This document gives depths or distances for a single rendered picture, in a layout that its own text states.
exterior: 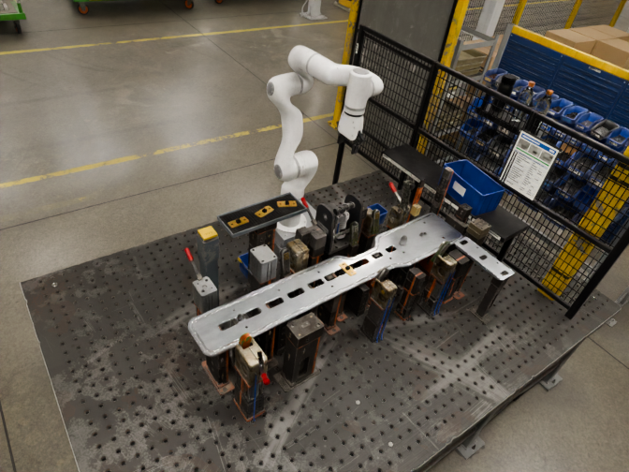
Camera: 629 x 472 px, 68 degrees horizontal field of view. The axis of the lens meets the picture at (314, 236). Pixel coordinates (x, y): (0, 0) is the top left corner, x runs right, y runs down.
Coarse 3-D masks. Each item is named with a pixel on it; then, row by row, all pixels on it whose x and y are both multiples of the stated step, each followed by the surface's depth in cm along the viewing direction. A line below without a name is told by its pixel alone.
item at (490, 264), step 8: (464, 248) 222; (472, 248) 222; (480, 248) 223; (472, 256) 218; (480, 256) 219; (488, 256) 219; (480, 264) 215; (488, 264) 215; (496, 264) 216; (504, 264) 216; (488, 272) 213; (496, 272) 212; (512, 272) 213
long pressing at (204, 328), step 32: (416, 224) 232; (448, 224) 235; (384, 256) 211; (416, 256) 213; (288, 288) 189; (320, 288) 191; (352, 288) 195; (192, 320) 171; (224, 320) 173; (256, 320) 175
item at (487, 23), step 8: (488, 0) 533; (496, 0) 525; (504, 0) 531; (488, 8) 536; (496, 8) 533; (480, 16) 547; (488, 16) 539; (496, 16) 541; (480, 24) 550; (488, 24) 542; (480, 32) 553; (488, 32) 549; (464, 88) 595; (448, 96) 608
